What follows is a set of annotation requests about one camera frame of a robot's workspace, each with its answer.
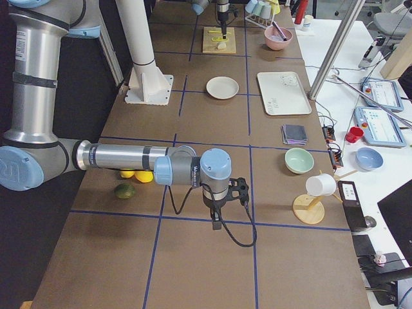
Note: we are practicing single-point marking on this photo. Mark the teach pendant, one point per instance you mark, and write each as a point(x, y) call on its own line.
point(380, 128)
point(384, 92)

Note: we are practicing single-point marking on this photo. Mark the yellow lemon near arm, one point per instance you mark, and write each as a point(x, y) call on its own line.
point(126, 173)

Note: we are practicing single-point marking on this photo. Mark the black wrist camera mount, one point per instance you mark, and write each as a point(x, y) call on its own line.
point(238, 190)

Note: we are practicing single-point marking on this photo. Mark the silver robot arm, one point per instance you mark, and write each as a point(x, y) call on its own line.
point(32, 154)
point(222, 10)

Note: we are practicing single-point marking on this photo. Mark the yellow plastic knife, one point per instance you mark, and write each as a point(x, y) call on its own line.
point(218, 31)

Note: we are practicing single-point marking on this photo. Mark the wooden cutting board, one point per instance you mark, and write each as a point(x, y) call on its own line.
point(208, 46)

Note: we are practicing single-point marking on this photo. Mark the mint green bowl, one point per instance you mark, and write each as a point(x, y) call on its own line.
point(299, 161)

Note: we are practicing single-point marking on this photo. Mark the pink bowl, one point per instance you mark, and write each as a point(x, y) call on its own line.
point(275, 41)

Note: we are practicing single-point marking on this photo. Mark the folded grey cloth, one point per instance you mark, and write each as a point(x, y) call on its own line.
point(294, 134)

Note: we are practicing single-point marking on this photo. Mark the black power strip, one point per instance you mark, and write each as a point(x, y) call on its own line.
point(334, 150)

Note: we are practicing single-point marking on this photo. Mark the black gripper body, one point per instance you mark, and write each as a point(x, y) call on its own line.
point(222, 11)
point(214, 205)

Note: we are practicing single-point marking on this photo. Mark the blue bowl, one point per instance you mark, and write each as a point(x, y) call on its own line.
point(368, 159)

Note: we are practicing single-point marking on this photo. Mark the lemon slice middle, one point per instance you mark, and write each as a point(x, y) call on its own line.
point(217, 39)

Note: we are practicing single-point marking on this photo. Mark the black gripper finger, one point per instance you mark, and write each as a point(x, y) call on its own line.
point(216, 220)
point(223, 32)

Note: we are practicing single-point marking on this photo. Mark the near teach pendant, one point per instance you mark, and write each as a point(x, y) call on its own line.
point(380, 128)

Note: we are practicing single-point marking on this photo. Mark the black box device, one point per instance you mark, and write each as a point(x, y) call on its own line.
point(352, 206)

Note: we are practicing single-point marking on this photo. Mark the wooden mug stand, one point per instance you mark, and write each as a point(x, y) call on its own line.
point(309, 209)

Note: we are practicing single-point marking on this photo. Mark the yellow lemon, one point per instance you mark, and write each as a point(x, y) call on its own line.
point(144, 176)

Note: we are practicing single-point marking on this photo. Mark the white mug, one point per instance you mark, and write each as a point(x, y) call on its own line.
point(321, 185)

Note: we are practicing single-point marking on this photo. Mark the yellow cup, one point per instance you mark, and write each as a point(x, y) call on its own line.
point(275, 6)

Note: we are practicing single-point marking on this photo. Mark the cream round plate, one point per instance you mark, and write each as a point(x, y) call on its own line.
point(222, 88)

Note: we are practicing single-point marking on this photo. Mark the red cup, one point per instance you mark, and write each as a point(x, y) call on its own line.
point(354, 134)

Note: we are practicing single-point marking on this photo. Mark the light blue cup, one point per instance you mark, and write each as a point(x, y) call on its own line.
point(251, 6)

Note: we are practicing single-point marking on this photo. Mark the white wire cup rack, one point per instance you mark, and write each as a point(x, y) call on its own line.
point(255, 19)

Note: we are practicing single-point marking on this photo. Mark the far teach pendant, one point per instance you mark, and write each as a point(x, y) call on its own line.
point(384, 92)

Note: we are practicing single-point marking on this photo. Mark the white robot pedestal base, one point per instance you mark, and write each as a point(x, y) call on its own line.
point(147, 84)

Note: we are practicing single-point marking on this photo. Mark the aluminium frame post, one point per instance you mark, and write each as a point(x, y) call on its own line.
point(337, 43)

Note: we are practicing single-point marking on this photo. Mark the white bear tray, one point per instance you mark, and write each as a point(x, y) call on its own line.
point(283, 94)

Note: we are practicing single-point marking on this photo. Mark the green lime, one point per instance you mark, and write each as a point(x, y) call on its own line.
point(124, 191)

